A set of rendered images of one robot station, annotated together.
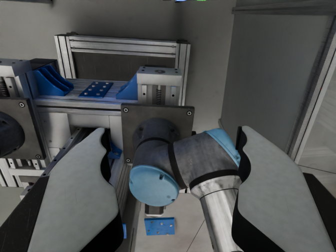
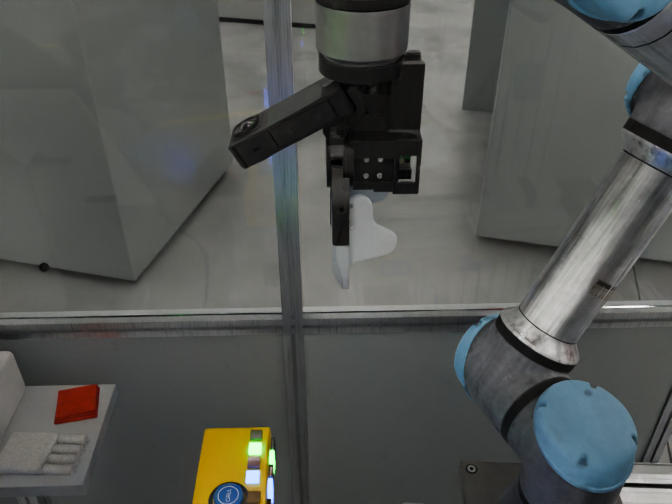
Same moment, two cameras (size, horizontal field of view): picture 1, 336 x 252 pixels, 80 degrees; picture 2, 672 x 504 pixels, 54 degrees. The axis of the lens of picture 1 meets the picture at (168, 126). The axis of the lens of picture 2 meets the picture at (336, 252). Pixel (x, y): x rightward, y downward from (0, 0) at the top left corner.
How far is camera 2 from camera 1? 0.60 m
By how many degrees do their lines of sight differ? 59
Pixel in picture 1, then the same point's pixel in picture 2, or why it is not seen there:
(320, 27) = (319, 343)
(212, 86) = not seen: outside the picture
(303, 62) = (371, 352)
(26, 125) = not seen: outside the picture
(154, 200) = (611, 416)
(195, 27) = not seen: outside the picture
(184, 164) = (514, 385)
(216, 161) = (489, 341)
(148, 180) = (558, 424)
